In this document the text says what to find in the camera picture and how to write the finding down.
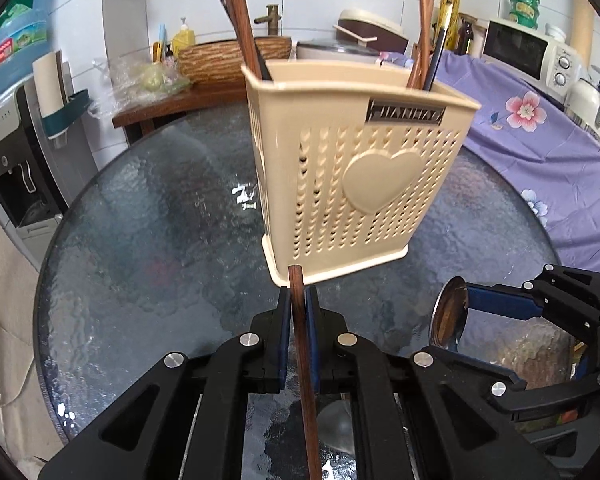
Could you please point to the green instant noodle cups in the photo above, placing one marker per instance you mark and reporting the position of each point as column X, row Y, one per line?
column 525, row 5

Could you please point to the brown wooden chopstick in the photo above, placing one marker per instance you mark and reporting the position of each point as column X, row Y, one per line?
column 242, row 15
column 305, row 360
column 423, row 25
column 419, row 67

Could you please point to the blue and yellow brushes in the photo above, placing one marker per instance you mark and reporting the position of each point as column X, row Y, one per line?
column 161, row 47

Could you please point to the white electric kettle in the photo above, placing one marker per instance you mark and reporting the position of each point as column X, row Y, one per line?
column 587, row 100

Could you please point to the white pan with glass lid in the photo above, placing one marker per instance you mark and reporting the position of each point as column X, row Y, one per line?
column 330, row 51

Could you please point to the wooden washstand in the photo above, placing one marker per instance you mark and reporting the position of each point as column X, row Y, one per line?
column 175, row 105

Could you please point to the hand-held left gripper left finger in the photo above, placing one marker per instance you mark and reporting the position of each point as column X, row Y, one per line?
column 283, row 342

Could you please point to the dark green wall holder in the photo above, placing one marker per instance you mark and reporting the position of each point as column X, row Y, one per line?
column 67, row 112

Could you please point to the white microwave oven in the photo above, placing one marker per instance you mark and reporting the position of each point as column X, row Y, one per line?
column 525, row 52

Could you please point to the brown glass bottle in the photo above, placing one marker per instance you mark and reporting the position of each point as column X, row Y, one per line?
column 463, row 37

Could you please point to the yellow dish soap bottle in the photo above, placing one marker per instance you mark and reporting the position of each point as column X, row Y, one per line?
column 184, row 42

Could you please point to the blue water jug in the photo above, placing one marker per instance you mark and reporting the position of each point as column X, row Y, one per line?
column 15, row 35

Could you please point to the brass faucet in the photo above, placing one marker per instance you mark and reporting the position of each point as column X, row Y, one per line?
column 270, row 17

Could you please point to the metal spoon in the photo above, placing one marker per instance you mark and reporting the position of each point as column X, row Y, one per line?
column 449, row 310

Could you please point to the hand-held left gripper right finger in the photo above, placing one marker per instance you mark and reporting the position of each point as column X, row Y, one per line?
column 312, row 342

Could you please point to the beige plastic utensil holder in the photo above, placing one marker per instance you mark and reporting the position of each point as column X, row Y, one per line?
column 360, row 175

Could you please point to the beige cloth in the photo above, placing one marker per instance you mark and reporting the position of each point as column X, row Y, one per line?
column 5, row 320

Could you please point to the clear plastic bags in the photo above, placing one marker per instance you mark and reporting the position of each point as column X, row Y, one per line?
column 140, row 80

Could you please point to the brown and white rice cooker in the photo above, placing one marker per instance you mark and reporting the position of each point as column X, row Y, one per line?
column 380, row 27

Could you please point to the white water dispenser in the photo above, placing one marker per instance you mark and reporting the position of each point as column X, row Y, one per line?
column 15, row 175

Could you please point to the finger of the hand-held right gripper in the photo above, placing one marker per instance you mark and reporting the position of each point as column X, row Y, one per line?
column 535, row 394
column 500, row 302

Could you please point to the woven pattern wash basin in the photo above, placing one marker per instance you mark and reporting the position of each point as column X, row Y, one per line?
column 215, row 62

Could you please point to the black chopstick with gold band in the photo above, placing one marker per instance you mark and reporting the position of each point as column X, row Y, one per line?
column 440, row 45

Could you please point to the purple floral cloth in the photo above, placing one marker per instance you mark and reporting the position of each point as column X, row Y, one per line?
column 540, row 160

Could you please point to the white bowl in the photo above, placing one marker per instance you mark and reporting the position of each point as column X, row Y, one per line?
column 555, row 32

